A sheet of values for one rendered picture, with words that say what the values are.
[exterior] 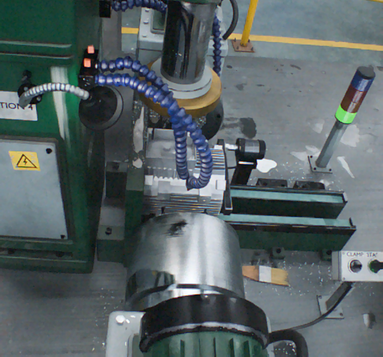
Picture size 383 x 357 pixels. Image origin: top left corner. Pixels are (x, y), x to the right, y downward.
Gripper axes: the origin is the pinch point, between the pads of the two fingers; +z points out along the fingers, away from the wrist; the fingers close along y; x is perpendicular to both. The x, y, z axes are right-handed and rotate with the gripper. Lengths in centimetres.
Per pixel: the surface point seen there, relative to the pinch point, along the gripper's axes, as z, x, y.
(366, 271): 3.0, 1.2, 2.2
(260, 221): 26.5, -12.0, 21.1
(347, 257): 3.0, -2.0, 6.9
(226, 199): 16.0, -16.1, 33.1
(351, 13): 270, -259, -150
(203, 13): -25, -42, 46
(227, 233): -1.8, -6.0, 36.4
